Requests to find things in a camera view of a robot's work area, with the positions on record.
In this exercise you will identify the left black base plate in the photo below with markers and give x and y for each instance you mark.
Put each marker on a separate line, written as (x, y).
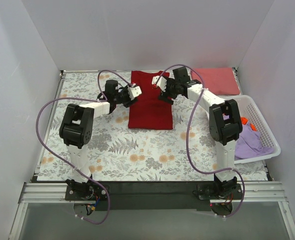
(86, 192)

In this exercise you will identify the lavender t shirt in basket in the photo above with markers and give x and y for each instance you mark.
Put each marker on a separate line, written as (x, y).
(248, 145)

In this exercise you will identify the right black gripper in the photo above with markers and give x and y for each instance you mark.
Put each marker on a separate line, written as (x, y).
(167, 91)

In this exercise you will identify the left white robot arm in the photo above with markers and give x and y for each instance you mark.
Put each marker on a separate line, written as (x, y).
(77, 127)

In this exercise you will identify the aluminium frame rail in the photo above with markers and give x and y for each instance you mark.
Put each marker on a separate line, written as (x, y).
(153, 210)

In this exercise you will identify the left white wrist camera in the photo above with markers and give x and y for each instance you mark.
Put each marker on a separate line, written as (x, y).
(134, 92)

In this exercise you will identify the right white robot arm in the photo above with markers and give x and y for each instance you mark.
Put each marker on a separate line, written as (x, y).
(224, 120)

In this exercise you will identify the dark red t shirt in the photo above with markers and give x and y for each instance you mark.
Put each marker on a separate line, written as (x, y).
(149, 112)

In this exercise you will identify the white plastic laundry basket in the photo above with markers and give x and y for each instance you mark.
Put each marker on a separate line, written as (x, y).
(249, 109)

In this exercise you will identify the floral patterned table cloth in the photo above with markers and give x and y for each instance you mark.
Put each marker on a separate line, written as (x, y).
(118, 153)

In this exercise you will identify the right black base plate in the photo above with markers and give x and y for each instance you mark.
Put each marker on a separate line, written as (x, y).
(209, 191)

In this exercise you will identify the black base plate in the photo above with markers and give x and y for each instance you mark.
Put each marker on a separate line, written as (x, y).
(209, 191)
(86, 192)

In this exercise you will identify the orange garment in basket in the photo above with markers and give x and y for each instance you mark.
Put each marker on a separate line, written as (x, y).
(245, 121)

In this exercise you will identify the folded pink t shirt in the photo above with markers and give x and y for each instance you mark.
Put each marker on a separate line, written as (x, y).
(220, 81)

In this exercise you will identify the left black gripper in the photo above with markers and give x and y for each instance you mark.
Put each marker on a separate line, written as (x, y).
(128, 98)

